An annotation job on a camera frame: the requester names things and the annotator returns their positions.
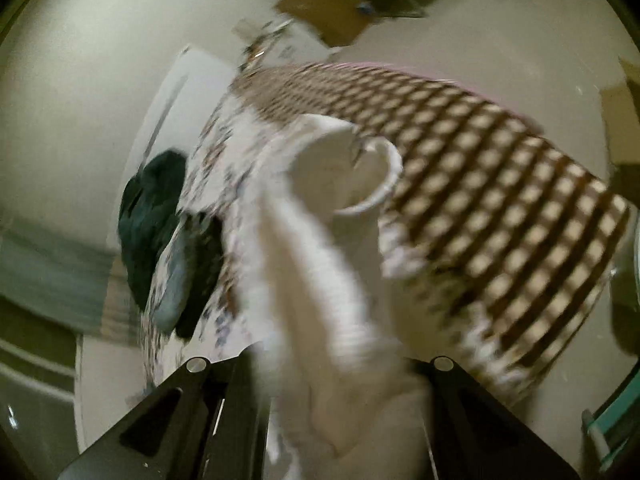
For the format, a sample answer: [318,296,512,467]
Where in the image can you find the white pants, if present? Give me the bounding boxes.
[239,113,443,480]

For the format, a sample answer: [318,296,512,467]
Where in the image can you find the dark blue-grey cloth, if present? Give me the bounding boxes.
[150,210,225,340]

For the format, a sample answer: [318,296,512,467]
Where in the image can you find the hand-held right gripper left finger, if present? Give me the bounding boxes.
[56,347,273,480]

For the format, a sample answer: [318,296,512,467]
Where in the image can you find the brown checkered blanket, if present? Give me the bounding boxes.
[231,60,632,408]

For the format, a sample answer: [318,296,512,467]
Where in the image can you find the striped rug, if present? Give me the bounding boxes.
[0,220,146,351]

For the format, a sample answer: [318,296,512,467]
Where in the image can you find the brown cardboard box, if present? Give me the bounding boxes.
[275,0,386,48]

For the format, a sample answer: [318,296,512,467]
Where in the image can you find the teal plastic object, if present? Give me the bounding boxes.
[580,375,640,476]

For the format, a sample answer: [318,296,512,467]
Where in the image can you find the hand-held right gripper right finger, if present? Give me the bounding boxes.
[400,356,583,480]

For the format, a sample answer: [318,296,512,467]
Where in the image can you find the floral printed bedsheet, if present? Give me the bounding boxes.
[137,67,396,480]

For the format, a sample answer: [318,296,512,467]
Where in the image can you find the dark green cloth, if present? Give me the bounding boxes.
[118,149,188,311]

